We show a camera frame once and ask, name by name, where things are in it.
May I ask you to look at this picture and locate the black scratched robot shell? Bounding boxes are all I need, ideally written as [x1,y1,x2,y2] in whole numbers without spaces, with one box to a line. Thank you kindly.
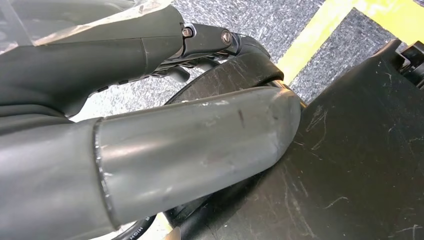
[178,38,424,240]

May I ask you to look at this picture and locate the black printed cable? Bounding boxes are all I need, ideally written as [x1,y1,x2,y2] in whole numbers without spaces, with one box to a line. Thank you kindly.
[112,215,158,240]

